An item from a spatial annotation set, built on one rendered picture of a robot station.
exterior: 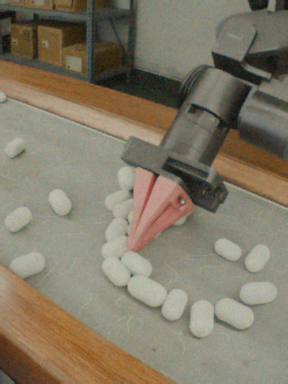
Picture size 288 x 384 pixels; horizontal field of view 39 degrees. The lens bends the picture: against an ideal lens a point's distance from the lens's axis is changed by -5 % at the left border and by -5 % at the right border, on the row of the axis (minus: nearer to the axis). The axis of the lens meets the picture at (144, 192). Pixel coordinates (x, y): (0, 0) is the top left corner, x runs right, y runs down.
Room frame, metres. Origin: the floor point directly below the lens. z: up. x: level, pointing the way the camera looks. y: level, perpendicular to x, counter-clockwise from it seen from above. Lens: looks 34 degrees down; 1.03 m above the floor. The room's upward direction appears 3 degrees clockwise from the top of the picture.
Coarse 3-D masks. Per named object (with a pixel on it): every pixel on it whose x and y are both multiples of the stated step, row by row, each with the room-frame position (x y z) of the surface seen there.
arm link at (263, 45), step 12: (252, 12) 0.47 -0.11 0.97; (264, 12) 0.46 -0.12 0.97; (276, 12) 0.46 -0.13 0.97; (264, 24) 0.45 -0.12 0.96; (276, 24) 0.45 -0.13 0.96; (216, 36) 0.45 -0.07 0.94; (264, 36) 0.44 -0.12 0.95; (276, 36) 0.43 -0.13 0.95; (252, 48) 0.43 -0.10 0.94; (264, 48) 0.43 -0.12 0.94; (276, 48) 0.42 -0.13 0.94; (252, 60) 0.43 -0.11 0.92; (264, 60) 0.45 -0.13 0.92; (276, 60) 0.45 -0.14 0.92; (276, 72) 0.46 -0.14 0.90
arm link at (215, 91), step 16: (208, 80) 0.41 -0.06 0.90; (224, 80) 0.41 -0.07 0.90; (240, 80) 0.42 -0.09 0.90; (192, 96) 0.41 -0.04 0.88; (208, 96) 0.40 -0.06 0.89; (224, 96) 0.40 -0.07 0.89; (240, 96) 0.41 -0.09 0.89; (208, 112) 0.39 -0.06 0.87; (224, 112) 0.39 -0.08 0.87; (240, 112) 0.39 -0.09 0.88
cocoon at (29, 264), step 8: (24, 256) 0.29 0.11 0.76; (32, 256) 0.29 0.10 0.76; (40, 256) 0.29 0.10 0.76; (16, 264) 0.27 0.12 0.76; (24, 264) 0.28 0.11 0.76; (32, 264) 0.28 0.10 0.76; (40, 264) 0.28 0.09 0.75; (16, 272) 0.27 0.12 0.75; (24, 272) 0.27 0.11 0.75; (32, 272) 0.28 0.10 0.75
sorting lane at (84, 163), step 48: (0, 144) 0.55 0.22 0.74; (48, 144) 0.55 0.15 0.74; (96, 144) 0.56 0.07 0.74; (0, 192) 0.42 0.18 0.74; (48, 192) 0.43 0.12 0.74; (96, 192) 0.43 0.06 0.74; (240, 192) 0.45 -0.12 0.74; (0, 240) 0.33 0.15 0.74; (48, 240) 0.34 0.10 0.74; (96, 240) 0.34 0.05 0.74; (192, 240) 0.35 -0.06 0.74; (240, 240) 0.36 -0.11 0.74; (48, 288) 0.27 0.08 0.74; (96, 288) 0.27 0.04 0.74; (192, 288) 0.28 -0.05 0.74; (240, 288) 0.28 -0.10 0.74; (144, 336) 0.22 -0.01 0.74; (192, 336) 0.22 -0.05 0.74; (240, 336) 0.22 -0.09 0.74
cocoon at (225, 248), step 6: (222, 240) 0.33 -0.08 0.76; (228, 240) 0.33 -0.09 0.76; (216, 246) 0.33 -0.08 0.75; (222, 246) 0.33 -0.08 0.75; (228, 246) 0.32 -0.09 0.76; (234, 246) 0.32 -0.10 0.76; (222, 252) 0.32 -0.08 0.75; (228, 252) 0.32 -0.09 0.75; (234, 252) 0.32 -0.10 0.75; (240, 252) 0.32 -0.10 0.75; (228, 258) 0.32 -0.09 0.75; (234, 258) 0.32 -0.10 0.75
